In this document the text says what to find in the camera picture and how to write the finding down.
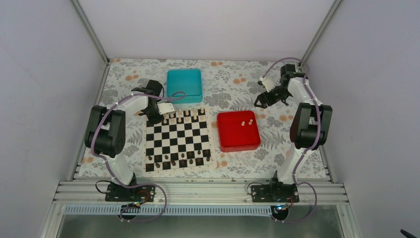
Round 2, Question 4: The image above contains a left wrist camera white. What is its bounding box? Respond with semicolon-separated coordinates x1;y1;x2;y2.
157;103;176;115

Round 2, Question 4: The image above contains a teal plastic box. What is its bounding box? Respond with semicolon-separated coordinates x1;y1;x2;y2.
166;69;203;104

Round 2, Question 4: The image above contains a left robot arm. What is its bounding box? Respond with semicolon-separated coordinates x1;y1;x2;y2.
84;80;164;201

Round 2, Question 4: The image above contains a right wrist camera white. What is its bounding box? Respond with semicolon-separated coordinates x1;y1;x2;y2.
258;77;275;92

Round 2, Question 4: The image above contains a floral patterned tablecloth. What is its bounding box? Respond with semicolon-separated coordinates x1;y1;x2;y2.
78;59;327;180

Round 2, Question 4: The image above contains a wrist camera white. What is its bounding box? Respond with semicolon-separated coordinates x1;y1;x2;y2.
157;103;176;115
258;77;275;92

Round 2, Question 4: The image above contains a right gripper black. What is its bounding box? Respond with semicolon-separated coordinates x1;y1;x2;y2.
255;86;291;109

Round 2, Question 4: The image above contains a red plastic tray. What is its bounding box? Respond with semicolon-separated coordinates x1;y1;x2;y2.
216;110;261;153

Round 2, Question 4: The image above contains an aluminium rail frame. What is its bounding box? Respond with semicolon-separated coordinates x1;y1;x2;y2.
53;179;349;205

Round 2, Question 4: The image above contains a purple cable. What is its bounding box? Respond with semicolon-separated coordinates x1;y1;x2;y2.
90;91;187;224
261;58;324;224

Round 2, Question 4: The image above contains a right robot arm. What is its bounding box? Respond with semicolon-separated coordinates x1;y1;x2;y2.
254;64;332;202

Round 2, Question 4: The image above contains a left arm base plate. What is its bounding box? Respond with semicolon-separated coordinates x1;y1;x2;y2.
105;183;156;202

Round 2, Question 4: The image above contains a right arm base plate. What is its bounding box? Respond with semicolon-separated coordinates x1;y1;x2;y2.
250;184;300;203

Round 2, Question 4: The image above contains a black white chessboard mat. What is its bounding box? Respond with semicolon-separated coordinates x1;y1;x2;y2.
143;108;216;176

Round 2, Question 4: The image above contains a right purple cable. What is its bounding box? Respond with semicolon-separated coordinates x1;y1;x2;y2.
261;58;324;224

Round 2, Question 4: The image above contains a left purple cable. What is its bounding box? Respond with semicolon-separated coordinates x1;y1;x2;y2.
90;91;187;224

